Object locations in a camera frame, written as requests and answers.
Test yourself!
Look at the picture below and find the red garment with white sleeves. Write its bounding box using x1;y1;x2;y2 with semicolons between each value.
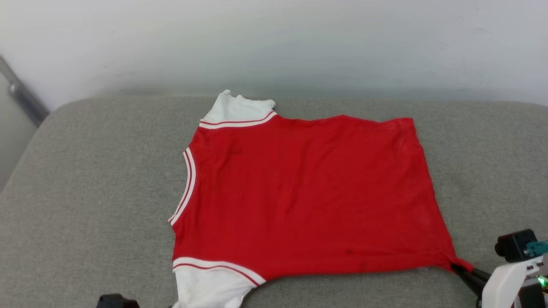
168;89;475;308

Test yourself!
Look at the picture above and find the grey metal pole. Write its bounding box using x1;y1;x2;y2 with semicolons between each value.
0;55;51;128

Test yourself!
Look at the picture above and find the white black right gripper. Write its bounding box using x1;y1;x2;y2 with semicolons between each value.
451;255;547;308

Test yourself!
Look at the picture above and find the grey fabric sofa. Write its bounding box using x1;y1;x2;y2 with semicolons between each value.
0;96;548;308

